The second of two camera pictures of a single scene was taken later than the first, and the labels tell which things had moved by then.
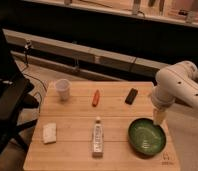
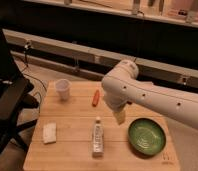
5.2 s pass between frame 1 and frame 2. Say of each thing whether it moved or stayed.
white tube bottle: stayed
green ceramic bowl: stayed
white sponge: stayed
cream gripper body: moved
